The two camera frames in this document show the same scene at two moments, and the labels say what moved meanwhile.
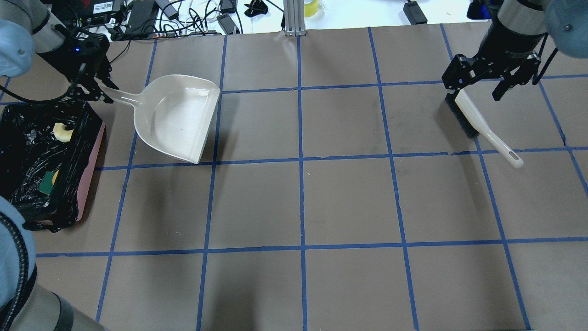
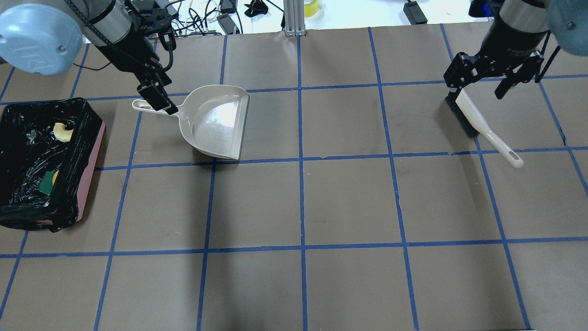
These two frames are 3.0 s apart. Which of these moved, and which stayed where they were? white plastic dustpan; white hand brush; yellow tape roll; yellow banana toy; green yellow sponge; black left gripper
Moved: white plastic dustpan; black left gripper
Stayed: green yellow sponge; white hand brush; yellow banana toy; yellow tape roll
